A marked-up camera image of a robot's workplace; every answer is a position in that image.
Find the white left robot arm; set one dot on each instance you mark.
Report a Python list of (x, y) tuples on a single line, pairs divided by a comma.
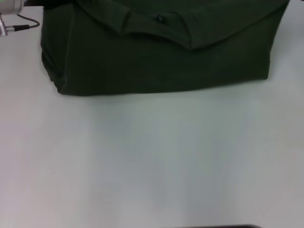
[(10, 5)]

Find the dark green FREE t-shirt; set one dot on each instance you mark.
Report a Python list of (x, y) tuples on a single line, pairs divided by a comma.
[(166, 59)]

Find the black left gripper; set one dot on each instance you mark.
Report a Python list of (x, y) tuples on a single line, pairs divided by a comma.
[(34, 2)]

